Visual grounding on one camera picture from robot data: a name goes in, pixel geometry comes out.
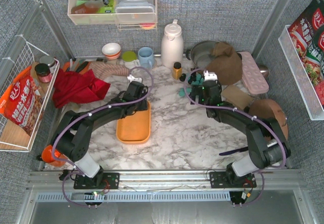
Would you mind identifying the brown cardboard sheet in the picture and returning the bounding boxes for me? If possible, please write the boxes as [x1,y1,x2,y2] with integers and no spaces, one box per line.
[221,85,254,110]

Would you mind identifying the orange plastic storage basket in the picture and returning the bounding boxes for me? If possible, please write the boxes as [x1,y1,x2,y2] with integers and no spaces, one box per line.
[116,101,151,144]

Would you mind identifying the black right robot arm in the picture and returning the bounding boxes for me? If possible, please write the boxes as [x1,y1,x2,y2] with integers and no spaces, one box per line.
[189,80,291,178]

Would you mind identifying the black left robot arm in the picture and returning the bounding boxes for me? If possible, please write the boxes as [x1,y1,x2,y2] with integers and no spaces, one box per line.
[51,81,149,179]

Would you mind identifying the green capsule front left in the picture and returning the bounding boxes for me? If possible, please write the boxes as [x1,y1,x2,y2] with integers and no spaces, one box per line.
[178,88,190,97]

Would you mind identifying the brown cloth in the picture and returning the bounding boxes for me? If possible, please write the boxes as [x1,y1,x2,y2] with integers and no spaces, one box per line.
[206,42,242,86]

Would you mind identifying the green lidded cup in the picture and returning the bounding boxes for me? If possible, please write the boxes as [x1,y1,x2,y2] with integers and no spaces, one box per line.
[122,51,140,69]

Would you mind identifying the blue mug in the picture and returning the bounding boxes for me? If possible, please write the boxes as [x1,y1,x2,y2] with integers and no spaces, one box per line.
[138,47,155,69]

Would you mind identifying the yellow bottle black cap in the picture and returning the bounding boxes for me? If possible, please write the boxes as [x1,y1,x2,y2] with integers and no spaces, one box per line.
[172,62,182,80]

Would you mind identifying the striped pink cloth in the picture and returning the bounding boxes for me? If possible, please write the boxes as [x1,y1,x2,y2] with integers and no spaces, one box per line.
[89,61,129,80]

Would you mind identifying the steel pot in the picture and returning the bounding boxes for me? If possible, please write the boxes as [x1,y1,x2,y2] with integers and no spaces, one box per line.
[185,41,219,68]

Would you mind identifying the white orange striped bowl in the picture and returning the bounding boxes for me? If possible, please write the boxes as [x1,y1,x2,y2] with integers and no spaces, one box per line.
[102,43,121,59]

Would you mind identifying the pink ice cube tray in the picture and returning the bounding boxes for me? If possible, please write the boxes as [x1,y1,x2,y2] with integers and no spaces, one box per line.
[238,51,269,95]

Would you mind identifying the white thermos jug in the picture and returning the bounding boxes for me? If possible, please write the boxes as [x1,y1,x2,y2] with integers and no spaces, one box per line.
[161,19,184,68]

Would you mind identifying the round wooden board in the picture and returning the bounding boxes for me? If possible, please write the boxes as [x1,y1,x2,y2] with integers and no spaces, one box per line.
[249,99,289,139]

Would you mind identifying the red cloth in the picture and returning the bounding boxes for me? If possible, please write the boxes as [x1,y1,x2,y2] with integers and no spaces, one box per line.
[52,69,110,108]

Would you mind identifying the clear plastic food containers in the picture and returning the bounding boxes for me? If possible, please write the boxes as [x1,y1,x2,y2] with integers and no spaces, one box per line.
[115,0,155,24]

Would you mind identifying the red jam jar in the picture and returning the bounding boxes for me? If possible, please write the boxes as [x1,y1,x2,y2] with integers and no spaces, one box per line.
[34,63,52,83]

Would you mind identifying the orange round lid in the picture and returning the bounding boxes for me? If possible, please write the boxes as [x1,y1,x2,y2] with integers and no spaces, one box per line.
[41,145,66,167]

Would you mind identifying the red noodle package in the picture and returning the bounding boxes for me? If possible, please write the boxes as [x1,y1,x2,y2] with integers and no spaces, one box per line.
[288,0,323,105]

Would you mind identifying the orange snack bag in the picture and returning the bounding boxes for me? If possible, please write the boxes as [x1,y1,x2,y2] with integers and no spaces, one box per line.
[1,66,42,136]

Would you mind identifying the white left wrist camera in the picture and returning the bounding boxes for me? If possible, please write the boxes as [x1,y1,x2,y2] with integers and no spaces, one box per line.
[127,74,142,83]

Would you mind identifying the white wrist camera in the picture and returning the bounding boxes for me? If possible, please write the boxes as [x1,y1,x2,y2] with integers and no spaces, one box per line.
[127,74,142,83]
[204,70,218,82]

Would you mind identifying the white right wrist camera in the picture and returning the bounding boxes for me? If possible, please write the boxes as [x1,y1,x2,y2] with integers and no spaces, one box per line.
[204,70,218,82]

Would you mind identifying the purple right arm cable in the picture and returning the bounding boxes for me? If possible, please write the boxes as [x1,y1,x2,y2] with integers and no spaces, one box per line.
[183,68,289,207]

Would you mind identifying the cream wall rack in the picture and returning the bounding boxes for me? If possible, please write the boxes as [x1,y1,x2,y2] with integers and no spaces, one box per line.
[67,0,157,30]

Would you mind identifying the white side wall rack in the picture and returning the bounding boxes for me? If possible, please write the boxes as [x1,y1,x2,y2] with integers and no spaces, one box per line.
[278,25,323,121]

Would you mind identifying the white wire wall basket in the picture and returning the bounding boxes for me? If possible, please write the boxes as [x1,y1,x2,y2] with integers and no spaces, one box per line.
[1,40,60,152]

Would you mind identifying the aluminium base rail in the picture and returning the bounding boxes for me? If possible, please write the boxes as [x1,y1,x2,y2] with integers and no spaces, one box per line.
[27,169,307,192]

